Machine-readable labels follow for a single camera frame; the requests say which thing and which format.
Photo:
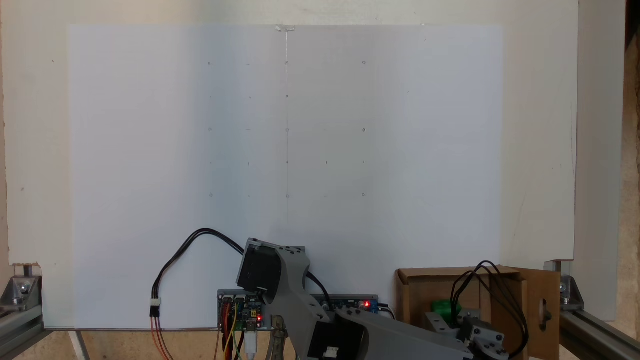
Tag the servo driver board with jumpers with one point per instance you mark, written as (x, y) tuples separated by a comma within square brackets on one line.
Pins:
[(245, 312)]

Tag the green dice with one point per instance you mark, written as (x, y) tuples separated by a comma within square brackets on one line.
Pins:
[(445, 309)]

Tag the grey board mounting plate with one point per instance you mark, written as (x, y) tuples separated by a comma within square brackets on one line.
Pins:
[(225, 291)]

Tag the large white paper sheet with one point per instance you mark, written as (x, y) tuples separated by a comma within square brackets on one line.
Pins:
[(400, 150)]

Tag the metal corner bracket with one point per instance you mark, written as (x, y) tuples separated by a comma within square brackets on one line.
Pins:
[(20, 292), (570, 292)]

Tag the blue power converter board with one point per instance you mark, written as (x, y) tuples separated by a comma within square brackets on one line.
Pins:
[(357, 303)]

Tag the clear tape piece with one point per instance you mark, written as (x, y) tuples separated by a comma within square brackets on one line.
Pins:
[(285, 28)]

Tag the aluminium frame post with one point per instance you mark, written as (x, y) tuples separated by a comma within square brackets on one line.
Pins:
[(20, 325), (600, 337)]

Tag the open cardboard box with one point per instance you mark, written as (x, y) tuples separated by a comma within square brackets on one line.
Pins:
[(505, 310)]

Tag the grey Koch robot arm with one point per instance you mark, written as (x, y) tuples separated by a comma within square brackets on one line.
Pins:
[(310, 310)]

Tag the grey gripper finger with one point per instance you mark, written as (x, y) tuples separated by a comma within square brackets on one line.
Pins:
[(464, 315), (439, 321)]

